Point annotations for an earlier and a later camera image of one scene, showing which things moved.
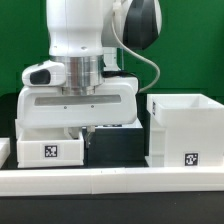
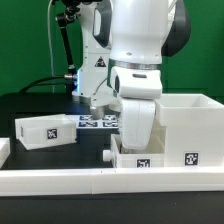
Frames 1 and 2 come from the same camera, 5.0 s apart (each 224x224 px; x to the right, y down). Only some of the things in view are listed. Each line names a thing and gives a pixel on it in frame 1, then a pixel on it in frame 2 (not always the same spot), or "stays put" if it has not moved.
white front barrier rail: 97,181 stays put
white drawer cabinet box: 186,131 stays put
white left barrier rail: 5,150 stays put
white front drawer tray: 49,148 -> 152,157
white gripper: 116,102 -> 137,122
